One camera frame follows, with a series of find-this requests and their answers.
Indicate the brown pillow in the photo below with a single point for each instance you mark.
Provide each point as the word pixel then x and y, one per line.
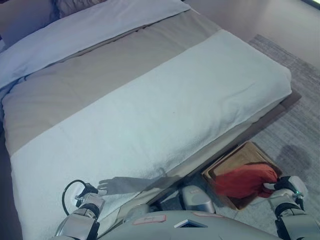
pixel 75 6

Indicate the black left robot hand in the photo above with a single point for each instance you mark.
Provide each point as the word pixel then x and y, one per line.
pixel 92 189

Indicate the silver right robot leg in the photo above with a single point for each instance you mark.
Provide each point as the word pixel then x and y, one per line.
pixel 197 198

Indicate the grey rug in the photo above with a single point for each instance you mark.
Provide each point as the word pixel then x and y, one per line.
pixel 295 112

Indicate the rectangular wooden basket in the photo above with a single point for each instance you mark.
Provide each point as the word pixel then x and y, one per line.
pixel 247 156

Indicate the silver robot torso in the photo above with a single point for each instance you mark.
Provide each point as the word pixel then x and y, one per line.
pixel 175 227

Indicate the red cloth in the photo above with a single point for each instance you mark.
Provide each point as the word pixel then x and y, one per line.
pixel 240 181

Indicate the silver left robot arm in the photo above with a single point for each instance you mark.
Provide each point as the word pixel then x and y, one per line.
pixel 82 217

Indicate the brown bed frame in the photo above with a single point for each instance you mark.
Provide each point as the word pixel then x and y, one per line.
pixel 287 102

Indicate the beige pillow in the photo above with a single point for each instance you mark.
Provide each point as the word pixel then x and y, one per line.
pixel 22 22

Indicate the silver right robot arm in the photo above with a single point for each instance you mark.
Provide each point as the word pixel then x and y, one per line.
pixel 290 207

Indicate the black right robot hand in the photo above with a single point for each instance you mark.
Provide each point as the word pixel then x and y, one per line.
pixel 282 183

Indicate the white folded bed sheet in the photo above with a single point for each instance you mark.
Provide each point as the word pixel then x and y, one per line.
pixel 82 27

